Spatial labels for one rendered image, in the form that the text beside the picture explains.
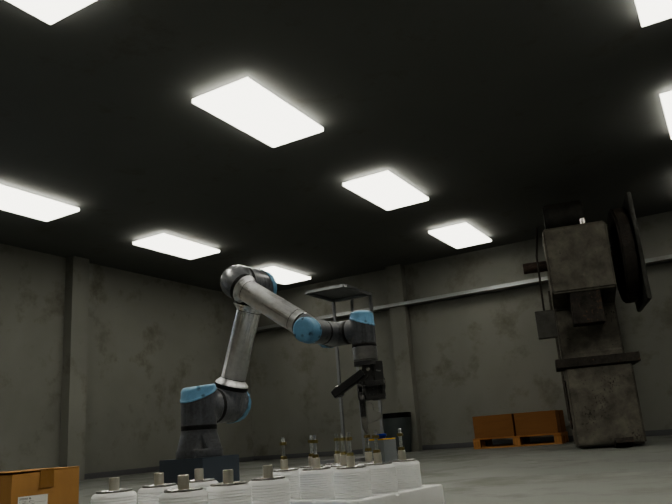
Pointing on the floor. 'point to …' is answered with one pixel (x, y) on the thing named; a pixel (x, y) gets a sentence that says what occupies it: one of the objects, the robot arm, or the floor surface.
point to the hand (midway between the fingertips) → (364, 429)
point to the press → (593, 318)
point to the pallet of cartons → (519, 428)
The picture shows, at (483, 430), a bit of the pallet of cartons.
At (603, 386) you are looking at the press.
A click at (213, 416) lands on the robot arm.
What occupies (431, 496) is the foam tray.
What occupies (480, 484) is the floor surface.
